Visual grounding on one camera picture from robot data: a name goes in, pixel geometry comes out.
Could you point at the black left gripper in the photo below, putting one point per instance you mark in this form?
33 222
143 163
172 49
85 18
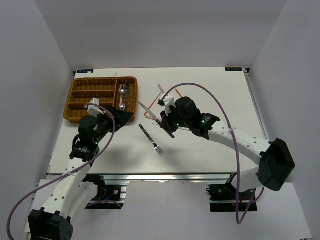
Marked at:
122 117

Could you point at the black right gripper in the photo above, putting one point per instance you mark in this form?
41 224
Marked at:
165 123

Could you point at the black handled knife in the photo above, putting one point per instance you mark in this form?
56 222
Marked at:
150 113

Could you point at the black handled fork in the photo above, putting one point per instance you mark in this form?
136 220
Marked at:
156 147

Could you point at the pink handled knife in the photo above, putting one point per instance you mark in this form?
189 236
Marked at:
161 89

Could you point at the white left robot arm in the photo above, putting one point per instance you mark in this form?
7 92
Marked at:
76 187

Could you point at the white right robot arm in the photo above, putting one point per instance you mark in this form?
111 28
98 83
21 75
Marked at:
274 162

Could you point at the woven wicker cutlery tray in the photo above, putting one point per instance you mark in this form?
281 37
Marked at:
106 89

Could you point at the blue label left corner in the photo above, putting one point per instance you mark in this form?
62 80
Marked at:
84 71

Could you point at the blue label corner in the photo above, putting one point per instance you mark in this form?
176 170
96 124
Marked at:
233 69
84 71

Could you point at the blue label right corner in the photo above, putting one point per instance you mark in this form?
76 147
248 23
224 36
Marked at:
233 69

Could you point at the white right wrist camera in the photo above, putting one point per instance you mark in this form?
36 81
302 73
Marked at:
166 101

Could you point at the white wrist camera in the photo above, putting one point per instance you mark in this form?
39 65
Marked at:
166 101
92 108

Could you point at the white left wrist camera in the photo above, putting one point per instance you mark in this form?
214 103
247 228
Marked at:
92 108

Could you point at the aluminium table edge rail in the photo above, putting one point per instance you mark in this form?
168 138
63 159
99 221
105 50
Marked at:
202 177

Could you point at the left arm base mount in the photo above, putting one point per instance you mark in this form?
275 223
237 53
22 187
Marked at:
109 196

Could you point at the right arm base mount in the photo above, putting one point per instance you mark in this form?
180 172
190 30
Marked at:
222 197

